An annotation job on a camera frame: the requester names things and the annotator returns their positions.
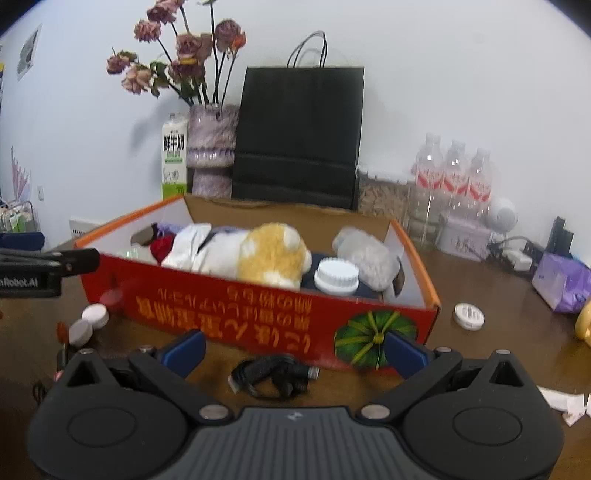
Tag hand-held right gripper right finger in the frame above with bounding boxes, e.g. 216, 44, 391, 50
360, 330, 539, 422

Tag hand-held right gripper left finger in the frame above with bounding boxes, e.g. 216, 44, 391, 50
54, 329, 233, 423

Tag lavender printed tin box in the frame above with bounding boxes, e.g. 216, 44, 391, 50
436, 216, 492, 262

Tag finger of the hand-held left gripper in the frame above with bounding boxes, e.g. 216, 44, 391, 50
0, 232, 46, 252
0, 248, 100, 278

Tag black cable bundle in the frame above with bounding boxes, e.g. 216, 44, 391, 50
228, 354, 320, 398

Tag clear cereal container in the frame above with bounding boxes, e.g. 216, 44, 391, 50
356, 165, 415, 217

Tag white round camera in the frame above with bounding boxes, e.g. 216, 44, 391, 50
485, 197, 518, 232

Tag torn white paper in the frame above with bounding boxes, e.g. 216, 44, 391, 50
538, 387, 591, 426

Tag grey plush toy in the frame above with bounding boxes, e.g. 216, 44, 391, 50
332, 226, 402, 296

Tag grey white round lid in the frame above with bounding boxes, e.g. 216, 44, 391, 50
68, 319, 94, 348

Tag purple tissue pack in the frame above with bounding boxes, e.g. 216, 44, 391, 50
531, 251, 591, 315

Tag white and green milk carton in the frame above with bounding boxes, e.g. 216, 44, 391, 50
161, 113, 190, 200

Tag black paper bag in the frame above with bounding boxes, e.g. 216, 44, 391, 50
231, 30, 365, 210

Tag pink striped decoration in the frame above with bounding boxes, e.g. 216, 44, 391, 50
10, 147, 32, 204

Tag small white round jar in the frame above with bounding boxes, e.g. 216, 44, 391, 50
82, 305, 110, 329

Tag black charger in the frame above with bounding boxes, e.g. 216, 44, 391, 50
547, 216, 574, 259

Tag brown wooden desktop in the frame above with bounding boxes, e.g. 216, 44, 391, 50
0, 194, 591, 480

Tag red item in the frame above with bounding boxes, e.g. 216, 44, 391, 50
150, 235, 177, 264

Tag metal wire rack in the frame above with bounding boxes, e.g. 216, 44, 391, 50
0, 200, 40, 234

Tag white and orange plush toy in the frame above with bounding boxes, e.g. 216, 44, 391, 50
198, 222, 314, 291

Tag wall picture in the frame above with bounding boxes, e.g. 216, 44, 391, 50
17, 25, 42, 81

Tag dried pink roses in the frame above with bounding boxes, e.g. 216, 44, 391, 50
106, 0, 247, 108

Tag purple marbled vase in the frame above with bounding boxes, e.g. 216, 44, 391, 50
186, 104, 241, 198

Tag white power strip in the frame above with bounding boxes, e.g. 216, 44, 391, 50
487, 235, 546, 273

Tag red label water bottle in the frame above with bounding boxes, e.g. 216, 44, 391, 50
409, 133, 446, 252
466, 148, 493, 222
441, 139, 470, 222

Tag red cardboard box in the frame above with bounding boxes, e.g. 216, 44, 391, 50
74, 194, 441, 372

